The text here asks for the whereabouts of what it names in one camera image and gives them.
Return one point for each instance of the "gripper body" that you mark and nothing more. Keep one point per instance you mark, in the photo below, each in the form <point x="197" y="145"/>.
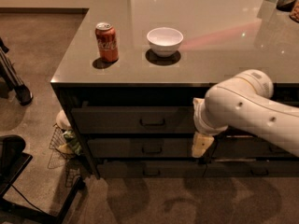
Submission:
<point x="201" y="121"/>

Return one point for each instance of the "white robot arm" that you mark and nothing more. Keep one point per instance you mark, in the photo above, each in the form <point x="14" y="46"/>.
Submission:
<point x="220" y="99"/>

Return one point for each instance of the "grey kitchen counter cabinet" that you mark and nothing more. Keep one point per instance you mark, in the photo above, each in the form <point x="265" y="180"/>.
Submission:
<point x="221" y="39"/>

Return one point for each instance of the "white ceramic bowl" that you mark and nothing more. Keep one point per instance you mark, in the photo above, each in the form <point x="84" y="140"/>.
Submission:
<point x="164" y="41"/>

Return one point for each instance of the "red soda can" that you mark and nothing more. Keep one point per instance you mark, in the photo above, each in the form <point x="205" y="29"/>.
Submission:
<point x="107" y="42"/>

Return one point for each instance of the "brown basket on counter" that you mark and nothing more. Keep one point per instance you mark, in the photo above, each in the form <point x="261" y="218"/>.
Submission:
<point x="294" y="14"/>

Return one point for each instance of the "black tripod leg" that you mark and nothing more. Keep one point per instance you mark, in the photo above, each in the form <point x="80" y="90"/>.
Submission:
<point x="10" y="76"/>

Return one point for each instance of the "wire basket with items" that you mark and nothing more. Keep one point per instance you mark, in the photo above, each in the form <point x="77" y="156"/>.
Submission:
<point x="65" y="149"/>

